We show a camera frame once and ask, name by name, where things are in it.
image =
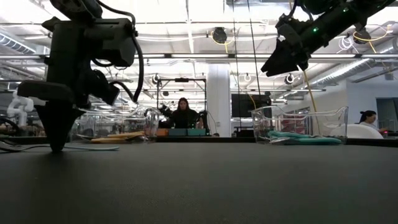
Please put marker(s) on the white robot figure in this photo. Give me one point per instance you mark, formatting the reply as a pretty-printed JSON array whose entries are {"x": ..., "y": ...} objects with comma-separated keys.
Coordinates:
[{"x": 20, "y": 109}]

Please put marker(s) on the black monitor screen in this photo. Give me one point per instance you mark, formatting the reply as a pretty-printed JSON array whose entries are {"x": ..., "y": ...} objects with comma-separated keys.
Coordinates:
[{"x": 245, "y": 105}]

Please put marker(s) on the red cart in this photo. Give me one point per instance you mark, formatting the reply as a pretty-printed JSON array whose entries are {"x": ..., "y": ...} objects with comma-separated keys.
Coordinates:
[{"x": 292, "y": 126}]

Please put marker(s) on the dark table mat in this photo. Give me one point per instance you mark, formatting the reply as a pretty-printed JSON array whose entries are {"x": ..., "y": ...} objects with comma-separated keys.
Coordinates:
[{"x": 199, "y": 186}]

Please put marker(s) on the orange storage box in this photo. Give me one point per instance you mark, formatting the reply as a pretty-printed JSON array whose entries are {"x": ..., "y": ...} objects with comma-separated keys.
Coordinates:
[{"x": 161, "y": 132}]

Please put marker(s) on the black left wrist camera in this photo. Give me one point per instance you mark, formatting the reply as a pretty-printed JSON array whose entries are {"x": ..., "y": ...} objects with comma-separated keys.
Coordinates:
[{"x": 112, "y": 40}]

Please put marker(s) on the small black ceiling reel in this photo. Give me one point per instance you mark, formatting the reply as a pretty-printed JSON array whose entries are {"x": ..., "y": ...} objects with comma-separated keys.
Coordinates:
[
  {"x": 155, "y": 79},
  {"x": 289, "y": 79}
]

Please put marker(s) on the ceiling light bar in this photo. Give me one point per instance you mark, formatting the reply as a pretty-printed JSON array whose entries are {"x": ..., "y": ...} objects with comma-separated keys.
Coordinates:
[{"x": 199, "y": 56}]

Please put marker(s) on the clear plastic bin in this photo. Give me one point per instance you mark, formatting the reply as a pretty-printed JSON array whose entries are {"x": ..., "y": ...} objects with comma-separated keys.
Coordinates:
[
  {"x": 332, "y": 124},
  {"x": 124, "y": 121}
]

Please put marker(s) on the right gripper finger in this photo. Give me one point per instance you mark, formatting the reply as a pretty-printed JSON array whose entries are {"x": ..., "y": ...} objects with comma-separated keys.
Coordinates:
[{"x": 283, "y": 60}]

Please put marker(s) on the black metal stand frame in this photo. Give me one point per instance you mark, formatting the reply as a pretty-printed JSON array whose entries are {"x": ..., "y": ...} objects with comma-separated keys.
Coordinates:
[{"x": 182, "y": 80}]

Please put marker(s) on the teal storage box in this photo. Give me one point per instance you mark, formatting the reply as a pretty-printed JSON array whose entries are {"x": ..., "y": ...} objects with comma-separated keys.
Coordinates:
[
  {"x": 178, "y": 132},
  {"x": 196, "y": 132}
]

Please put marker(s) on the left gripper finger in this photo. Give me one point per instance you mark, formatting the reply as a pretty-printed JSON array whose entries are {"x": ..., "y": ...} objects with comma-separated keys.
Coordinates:
[{"x": 59, "y": 124}]

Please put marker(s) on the silver ceiling air duct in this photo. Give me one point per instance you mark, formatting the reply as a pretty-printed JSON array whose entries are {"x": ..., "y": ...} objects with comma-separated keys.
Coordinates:
[
  {"x": 18, "y": 45},
  {"x": 342, "y": 73}
]

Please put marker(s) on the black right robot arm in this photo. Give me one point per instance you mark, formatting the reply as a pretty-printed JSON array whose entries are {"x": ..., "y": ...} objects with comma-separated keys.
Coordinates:
[{"x": 357, "y": 9}]

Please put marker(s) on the white building pillar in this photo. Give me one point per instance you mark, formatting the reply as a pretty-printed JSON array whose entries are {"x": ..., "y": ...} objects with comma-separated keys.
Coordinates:
[{"x": 218, "y": 99}]

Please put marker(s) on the dark blue door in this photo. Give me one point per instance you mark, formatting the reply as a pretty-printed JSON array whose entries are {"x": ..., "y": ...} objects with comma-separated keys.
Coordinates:
[{"x": 387, "y": 118}]

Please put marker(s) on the black background robot arm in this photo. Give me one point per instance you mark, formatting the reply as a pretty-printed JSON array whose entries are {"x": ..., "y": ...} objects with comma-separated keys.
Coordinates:
[
  {"x": 164, "y": 112},
  {"x": 204, "y": 119}
]

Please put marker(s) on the person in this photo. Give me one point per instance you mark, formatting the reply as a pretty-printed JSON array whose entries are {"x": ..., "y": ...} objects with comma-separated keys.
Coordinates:
[
  {"x": 370, "y": 119},
  {"x": 186, "y": 118}
]

